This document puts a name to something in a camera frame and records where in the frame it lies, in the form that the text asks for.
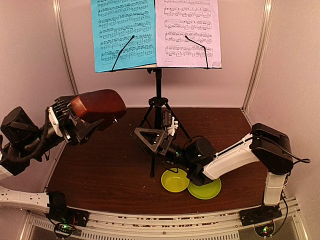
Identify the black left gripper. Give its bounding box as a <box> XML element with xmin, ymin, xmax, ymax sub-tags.
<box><xmin>21</xmin><ymin>91</ymin><xmax>103</xmax><ymax>159</ymax></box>

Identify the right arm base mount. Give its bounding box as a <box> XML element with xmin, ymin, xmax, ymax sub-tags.
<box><xmin>238</xmin><ymin>206</ymin><xmax>282</xmax><ymax>238</ymax></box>

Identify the right aluminium frame post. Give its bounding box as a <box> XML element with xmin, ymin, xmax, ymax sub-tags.
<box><xmin>242</xmin><ymin>0</ymin><xmax>274</xmax><ymax>115</ymax></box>

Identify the brown wooden metronome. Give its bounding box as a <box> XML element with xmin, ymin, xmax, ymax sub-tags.
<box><xmin>70</xmin><ymin>89</ymin><xmax>127</xmax><ymax>131</ymax></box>

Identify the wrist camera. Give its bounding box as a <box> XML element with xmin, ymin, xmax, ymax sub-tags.
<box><xmin>48</xmin><ymin>106</ymin><xmax>63</xmax><ymax>137</ymax></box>
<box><xmin>161</xmin><ymin>109</ymin><xmax>179</xmax><ymax>137</ymax></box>

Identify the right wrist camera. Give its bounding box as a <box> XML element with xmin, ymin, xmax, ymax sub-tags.
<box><xmin>161</xmin><ymin>109</ymin><xmax>179</xmax><ymax>137</ymax></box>

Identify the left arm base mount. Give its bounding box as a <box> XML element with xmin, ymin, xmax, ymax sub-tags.
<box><xmin>44</xmin><ymin>207</ymin><xmax>90</xmax><ymax>239</ymax></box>

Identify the lime green plate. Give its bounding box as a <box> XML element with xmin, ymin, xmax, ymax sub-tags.
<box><xmin>187</xmin><ymin>178</ymin><xmax>222</xmax><ymax>200</ymax></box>

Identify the blue sheet music page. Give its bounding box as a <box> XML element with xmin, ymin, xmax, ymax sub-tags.
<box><xmin>90</xmin><ymin>0</ymin><xmax>156</xmax><ymax>73</ymax></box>

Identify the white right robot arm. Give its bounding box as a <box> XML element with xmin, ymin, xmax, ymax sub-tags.
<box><xmin>131</xmin><ymin>123</ymin><xmax>294</xmax><ymax>221</ymax></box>

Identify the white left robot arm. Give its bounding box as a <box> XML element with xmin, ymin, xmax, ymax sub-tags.
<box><xmin>0</xmin><ymin>93</ymin><xmax>113</xmax><ymax>222</ymax></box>

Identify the lime green bowl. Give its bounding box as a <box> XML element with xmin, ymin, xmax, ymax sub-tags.
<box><xmin>160</xmin><ymin>168</ymin><xmax>190</xmax><ymax>194</ymax></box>

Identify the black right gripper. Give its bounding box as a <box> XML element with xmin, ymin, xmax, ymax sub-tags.
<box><xmin>130</xmin><ymin>126</ymin><xmax>194</xmax><ymax>171</ymax></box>

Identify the aluminium front rail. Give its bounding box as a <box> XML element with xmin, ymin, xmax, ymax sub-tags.
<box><xmin>26</xmin><ymin>208</ymin><xmax>301</xmax><ymax>240</ymax></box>

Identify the black perforated music stand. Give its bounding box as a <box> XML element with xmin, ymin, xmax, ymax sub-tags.
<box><xmin>111</xmin><ymin>34</ymin><xmax>210</xmax><ymax>178</ymax></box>

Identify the white sheet music page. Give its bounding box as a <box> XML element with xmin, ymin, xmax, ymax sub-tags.
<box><xmin>155</xmin><ymin>0</ymin><xmax>222</xmax><ymax>69</ymax></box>

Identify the left aluminium frame post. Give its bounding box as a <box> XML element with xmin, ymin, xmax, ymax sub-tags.
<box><xmin>52</xmin><ymin>0</ymin><xmax>79</xmax><ymax>95</ymax></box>

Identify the aluminium frame post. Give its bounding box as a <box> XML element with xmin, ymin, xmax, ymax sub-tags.
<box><xmin>242</xmin><ymin>0</ymin><xmax>274</xmax><ymax>115</ymax></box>
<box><xmin>52</xmin><ymin>0</ymin><xmax>79</xmax><ymax>95</ymax></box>

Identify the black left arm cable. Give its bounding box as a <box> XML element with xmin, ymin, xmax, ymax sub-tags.
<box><xmin>0</xmin><ymin>124</ymin><xmax>55</xmax><ymax>163</ymax></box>

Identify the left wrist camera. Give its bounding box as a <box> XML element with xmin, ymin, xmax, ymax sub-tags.
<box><xmin>48</xmin><ymin>106</ymin><xmax>63</xmax><ymax>137</ymax></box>

